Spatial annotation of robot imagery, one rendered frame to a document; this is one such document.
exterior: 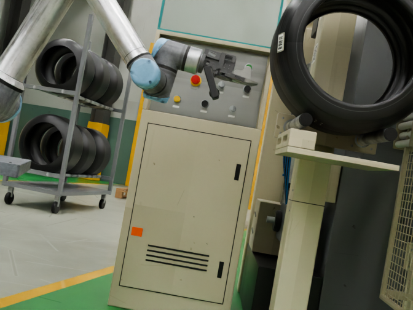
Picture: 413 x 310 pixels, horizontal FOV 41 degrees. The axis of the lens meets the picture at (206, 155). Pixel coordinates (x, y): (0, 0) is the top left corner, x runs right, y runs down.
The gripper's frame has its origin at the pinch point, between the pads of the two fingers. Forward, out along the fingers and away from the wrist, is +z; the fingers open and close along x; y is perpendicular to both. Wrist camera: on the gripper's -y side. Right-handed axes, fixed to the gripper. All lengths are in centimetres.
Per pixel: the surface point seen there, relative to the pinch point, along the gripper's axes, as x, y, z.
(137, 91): 983, 77, -210
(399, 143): 32, 0, 64
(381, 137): -8.8, -5.8, 45.3
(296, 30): -11.6, 19.3, 7.9
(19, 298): 44, -109, -68
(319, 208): 25, -35, 39
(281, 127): 22.8, -8.8, 15.5
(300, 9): -11.4, 26.3, 7.1
